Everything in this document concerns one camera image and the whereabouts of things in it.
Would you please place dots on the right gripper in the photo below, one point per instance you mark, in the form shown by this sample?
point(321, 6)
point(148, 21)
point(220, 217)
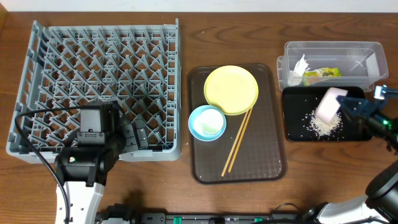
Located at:
point(363, 113)

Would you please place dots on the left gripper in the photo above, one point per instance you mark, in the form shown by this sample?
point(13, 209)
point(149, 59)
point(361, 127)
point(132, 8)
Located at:
point(137, 137)

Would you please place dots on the pink bowl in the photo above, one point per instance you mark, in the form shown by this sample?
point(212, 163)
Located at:
point(329, 105)

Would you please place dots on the yellow green snack wrapper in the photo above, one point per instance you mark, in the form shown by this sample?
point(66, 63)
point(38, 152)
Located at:
point(317, 75)

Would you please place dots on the white cup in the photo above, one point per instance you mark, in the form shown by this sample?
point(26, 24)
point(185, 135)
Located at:
point(209, 121)

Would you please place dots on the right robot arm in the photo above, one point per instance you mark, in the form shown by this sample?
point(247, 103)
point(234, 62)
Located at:
point(379, 204)

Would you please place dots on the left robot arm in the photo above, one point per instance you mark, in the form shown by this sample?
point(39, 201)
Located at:
point(103, 136)

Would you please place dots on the clear plastic waste bin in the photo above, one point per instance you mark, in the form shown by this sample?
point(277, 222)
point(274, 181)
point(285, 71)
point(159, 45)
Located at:
point(361, 63)

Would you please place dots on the grey plastic dishwasher rack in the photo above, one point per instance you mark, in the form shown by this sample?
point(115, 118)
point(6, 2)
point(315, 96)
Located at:
point(137, 65)

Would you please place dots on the pile of rice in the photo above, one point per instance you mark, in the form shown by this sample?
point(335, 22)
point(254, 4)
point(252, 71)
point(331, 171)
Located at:
point(314, 125)

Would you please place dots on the black tray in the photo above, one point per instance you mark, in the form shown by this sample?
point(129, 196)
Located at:
point(298, 101)

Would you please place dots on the crumpled white tissue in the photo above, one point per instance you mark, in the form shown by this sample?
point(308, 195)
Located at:
point(296, 75)

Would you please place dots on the left wooden chopstick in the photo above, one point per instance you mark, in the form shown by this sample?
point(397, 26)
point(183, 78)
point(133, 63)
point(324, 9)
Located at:
point(235, 143)

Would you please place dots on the wooden chopstick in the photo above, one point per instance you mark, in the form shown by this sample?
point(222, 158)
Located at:
point(235, 143)
point(240, 138)

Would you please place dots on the right wooden chopstick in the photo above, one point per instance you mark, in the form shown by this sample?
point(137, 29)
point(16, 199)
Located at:
point(240, 138)

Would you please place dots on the yellow plate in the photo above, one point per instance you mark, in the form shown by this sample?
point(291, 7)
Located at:
point(232, 89)

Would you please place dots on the brown serving tray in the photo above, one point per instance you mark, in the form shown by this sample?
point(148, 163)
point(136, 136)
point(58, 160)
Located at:
point(261, 156)

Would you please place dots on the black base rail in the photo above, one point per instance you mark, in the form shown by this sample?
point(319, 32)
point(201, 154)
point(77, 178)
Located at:
point(202, 218)

